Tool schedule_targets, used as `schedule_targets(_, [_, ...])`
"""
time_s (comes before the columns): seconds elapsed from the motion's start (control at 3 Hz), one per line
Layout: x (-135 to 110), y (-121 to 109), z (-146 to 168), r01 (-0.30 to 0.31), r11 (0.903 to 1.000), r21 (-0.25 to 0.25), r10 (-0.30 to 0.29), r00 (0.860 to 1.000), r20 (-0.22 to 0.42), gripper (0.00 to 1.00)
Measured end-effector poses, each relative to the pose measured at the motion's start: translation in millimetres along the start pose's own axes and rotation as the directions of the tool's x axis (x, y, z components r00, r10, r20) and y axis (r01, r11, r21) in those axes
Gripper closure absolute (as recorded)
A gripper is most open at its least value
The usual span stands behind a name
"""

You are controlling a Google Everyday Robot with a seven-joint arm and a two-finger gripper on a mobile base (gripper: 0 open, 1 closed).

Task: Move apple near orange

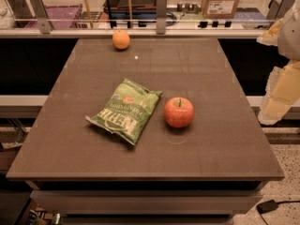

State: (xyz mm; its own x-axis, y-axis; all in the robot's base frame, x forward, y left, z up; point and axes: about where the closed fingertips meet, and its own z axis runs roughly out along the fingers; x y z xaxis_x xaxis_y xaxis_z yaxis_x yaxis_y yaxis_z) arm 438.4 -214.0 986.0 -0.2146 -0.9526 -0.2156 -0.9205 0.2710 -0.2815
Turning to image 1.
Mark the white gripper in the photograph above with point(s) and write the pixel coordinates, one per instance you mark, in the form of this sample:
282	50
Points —
291	35

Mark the red apple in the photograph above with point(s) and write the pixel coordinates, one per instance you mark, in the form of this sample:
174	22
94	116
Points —
178	112

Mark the cardboard box with label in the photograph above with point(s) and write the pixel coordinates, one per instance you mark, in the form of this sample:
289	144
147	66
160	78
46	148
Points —
219	9

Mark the black power adapter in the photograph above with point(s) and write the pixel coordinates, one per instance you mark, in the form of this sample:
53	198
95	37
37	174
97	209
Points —
268	206

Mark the orange fruit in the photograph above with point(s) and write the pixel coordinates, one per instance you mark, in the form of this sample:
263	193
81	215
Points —
120	39

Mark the green Kettle chips bag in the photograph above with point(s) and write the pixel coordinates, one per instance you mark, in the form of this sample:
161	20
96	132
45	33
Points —
127	111

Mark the purple plastic crate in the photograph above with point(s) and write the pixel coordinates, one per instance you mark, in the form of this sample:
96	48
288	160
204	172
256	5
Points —
64	17

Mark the grey table drawer unit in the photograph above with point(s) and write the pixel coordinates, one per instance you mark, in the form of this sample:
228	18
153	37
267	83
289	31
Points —
146	207

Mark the grey metal bracket right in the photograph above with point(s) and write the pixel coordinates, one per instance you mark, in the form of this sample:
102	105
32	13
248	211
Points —
278	8

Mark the grey metal bracket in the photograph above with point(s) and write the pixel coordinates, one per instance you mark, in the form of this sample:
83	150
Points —
161	16
44	25
278	8

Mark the grey metal bracket centre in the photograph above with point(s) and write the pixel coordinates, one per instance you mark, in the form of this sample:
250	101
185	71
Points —
161	16

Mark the grey metal bracket left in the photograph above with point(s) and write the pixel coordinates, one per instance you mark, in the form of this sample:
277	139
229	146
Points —
44	25

